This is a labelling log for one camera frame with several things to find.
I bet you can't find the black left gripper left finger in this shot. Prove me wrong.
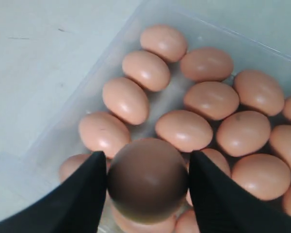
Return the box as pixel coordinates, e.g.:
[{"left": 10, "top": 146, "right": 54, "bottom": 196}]
[{"left": 0, "top": 151, "right": 106, "bottom": 233}]

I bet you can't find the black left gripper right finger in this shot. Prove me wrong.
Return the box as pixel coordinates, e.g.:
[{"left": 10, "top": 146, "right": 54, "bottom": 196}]
[{"left": 189, "top": 150, "right": 291, "bottom": 233}]

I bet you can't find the clear plastic container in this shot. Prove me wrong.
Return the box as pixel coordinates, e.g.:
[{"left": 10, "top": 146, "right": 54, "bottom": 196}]
[{"left": 0, "top": 0, "right": 291, "bottom": 221}]

